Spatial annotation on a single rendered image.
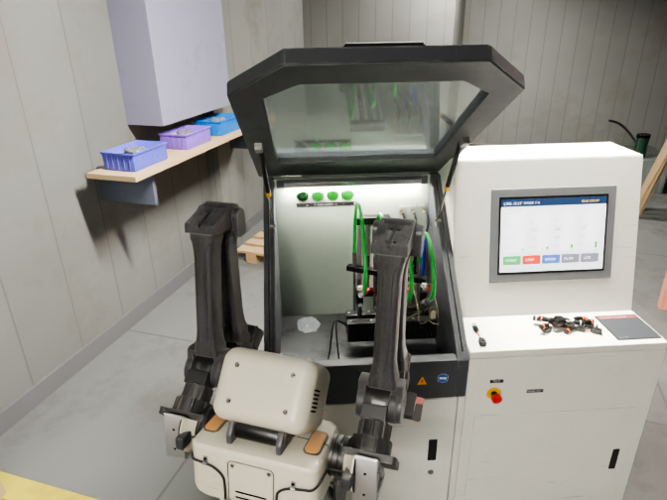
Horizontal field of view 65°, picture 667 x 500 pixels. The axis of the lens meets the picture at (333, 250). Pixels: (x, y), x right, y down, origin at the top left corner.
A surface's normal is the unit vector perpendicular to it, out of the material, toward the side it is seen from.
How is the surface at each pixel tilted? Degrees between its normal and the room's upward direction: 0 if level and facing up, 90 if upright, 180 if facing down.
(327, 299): 90
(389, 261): 81
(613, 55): 90
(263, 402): 48
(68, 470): 0
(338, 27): 90
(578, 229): 76
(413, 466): 90
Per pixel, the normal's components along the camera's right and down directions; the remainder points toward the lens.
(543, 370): 0.06, 0.40
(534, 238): 0.06, 0.18
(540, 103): -0.29, 0.40
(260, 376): -0.23, -0.32
